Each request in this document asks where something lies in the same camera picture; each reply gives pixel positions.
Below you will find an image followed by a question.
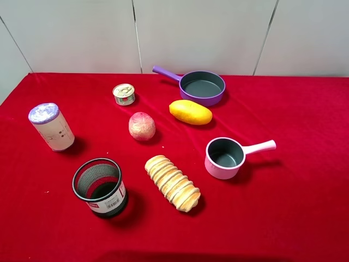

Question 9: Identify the yellow toy mango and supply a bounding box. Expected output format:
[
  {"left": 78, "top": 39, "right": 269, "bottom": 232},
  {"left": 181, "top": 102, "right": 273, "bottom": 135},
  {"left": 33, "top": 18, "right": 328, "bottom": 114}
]
[{"left": 169, "top": 99, "right": 213, "bottom": 126}]

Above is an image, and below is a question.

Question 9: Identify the black mesh pen holder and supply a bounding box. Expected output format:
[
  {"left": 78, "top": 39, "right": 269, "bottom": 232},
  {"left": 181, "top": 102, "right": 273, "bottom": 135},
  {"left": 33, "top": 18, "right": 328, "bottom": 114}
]
[{"left": 72, "top": 158, "right": 128, "bottom": 218}]

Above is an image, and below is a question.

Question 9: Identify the purple toy frying pan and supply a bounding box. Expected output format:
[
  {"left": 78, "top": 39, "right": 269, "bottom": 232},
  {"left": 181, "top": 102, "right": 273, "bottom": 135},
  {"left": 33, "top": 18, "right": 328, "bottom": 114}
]
[{"left": 153, "top": 66, "right": 226, "bottom": 107}]

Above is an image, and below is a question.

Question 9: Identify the small tin can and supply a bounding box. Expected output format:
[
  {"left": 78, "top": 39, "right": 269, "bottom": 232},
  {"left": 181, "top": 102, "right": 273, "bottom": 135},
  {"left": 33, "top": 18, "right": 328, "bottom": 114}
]
[{"left": 112, "top": 84, "right": 135, "bottom": 106}]

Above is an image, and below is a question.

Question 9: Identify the toy bread loaf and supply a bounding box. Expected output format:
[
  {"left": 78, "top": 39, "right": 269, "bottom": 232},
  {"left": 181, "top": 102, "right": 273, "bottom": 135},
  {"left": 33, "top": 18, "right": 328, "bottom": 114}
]
[{"left": 145, "top": 155, "right": 201, "bottom": 212}]

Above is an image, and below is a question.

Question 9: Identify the red velvet tablecloth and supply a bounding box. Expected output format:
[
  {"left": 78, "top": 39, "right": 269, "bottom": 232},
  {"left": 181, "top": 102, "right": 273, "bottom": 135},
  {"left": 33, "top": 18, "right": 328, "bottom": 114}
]
[{"left": 1, "top": 73, "right": 348, "bottom": 261}]

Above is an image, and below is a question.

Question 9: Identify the pink toy saucepan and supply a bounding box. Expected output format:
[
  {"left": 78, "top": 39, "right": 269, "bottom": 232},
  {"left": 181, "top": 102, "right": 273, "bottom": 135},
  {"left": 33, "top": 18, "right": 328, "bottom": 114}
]
[{"left": 204, "top": 137, "right": 276, "bottom": 180}]

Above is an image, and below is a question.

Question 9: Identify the white canister purple lid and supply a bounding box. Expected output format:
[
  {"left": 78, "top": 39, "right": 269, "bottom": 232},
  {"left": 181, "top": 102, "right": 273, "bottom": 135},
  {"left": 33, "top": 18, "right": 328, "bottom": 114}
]
[{"left": 28, "top": 103, "right": 75, "bottom": 151}]

